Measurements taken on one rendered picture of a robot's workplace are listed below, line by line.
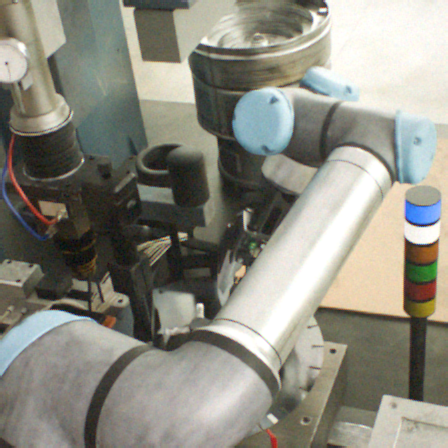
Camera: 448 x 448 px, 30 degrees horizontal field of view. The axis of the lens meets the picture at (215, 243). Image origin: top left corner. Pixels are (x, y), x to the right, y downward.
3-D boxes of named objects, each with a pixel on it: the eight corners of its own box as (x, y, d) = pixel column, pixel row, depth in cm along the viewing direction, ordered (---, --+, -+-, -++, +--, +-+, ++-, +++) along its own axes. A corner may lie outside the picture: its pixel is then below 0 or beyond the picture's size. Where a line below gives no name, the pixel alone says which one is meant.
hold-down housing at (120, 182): (162, 284, 110) (134, 154, 98) (141, 306, 107) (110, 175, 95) (128, 273, 113) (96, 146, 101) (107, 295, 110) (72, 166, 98)
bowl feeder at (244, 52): (353, 136, 195) (349, -12, 173) (316, 212, 173) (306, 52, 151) (231, 125, 206) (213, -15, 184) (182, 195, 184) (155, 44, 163)
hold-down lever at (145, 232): (170, 221, 100) (167, 202, 98) (149, 253, 96) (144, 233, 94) (112, 213, 103) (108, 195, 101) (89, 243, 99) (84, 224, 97)
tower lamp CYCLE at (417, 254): (441, 245, 110) (442, 227, 109) (435, 266, 107) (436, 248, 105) (407, 241, 112) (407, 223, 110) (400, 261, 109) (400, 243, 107)
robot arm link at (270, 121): (319, 98, 88) (361, 97, 97) (230, 81, 94) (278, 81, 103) (307, 171, 90) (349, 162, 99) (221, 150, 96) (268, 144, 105)
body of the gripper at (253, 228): (224, 266, 109) (261, 187, 104) (224, 238, 117) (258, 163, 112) (278, 285, 111) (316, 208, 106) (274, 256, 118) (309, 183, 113)
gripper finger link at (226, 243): (208, 270, 116) (232, 217, 113) (208, 265, 118) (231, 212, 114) (239, 281, 117) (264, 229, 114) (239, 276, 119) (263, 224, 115)
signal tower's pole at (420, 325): (424, 408, 129) (429, 303, 116) (421, 419, 128) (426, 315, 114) (409, 405, 130) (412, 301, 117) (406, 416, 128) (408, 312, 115)
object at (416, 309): (438, 299, 116) (439, 283, 114) (432, 320, 113) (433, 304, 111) (406, 294, 118) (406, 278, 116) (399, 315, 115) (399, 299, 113)
